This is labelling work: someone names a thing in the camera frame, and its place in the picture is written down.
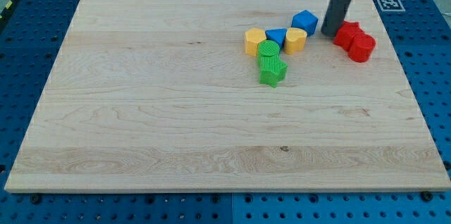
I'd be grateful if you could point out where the green cylinder block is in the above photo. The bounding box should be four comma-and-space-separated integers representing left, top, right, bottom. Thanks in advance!
257, 40, 280, 66

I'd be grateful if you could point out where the blue cube block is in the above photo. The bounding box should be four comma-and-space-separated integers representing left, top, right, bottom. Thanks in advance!
291, 10, 318, 37

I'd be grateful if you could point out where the light wooden board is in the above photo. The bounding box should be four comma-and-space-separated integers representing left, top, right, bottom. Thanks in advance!
5, 0, 450, 193

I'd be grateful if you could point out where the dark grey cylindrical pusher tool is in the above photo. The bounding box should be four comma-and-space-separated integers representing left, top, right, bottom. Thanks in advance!
321, 0, 351, 37

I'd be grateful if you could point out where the red star block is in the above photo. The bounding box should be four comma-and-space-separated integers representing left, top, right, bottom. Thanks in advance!
333, 21, 364, 51

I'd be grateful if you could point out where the yellow heart block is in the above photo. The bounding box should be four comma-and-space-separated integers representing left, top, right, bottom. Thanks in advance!
283, 27, 307, 55

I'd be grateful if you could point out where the white fiducial marker tag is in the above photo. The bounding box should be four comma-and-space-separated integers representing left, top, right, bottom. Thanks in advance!
376, 0, 405, 12

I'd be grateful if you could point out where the red cylinder block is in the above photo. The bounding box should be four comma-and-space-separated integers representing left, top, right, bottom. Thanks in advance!
348, 33, 376, 63

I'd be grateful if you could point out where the green star block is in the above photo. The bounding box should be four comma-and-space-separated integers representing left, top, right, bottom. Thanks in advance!
258, 55, 288, 88

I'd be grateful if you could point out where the yellow hexagon block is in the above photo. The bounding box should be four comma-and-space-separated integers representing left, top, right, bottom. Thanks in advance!
245, 27, 266, 57

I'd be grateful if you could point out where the blue triangle block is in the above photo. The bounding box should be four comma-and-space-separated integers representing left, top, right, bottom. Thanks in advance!
265, 28, 288, 49

